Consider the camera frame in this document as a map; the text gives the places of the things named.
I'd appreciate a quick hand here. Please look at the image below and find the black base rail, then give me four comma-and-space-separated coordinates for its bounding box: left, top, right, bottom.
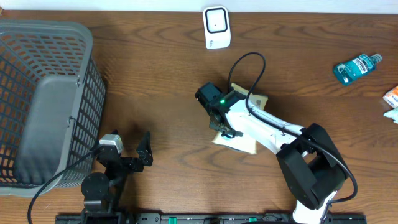
55, 212, 368, 224

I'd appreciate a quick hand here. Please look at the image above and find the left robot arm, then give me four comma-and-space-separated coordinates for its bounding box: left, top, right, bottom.
81, 130, 153, 224

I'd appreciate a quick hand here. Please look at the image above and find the yellow snack bag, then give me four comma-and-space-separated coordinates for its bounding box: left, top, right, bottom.
210, 98, 259, 154

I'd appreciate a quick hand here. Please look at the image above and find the grey plastic shopping basket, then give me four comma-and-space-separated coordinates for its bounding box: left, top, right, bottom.
1, 19, 106, 197

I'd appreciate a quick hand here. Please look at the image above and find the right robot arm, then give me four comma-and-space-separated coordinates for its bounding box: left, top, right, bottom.
195, 83, 366, 223

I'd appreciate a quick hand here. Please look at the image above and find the teal wet wipes pack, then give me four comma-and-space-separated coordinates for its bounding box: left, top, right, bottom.
383, 108, 398, 124

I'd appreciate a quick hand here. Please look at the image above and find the blue Listerine mouthwash bottle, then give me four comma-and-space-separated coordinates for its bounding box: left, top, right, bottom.
333, 54, 383, 86

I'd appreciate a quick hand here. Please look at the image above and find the orange tissue pack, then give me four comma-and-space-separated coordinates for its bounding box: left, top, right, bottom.
382, 86, 398, 108

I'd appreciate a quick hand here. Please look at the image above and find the white barcode scanner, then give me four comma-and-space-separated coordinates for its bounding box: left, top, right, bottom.
202, 6, 231, 50

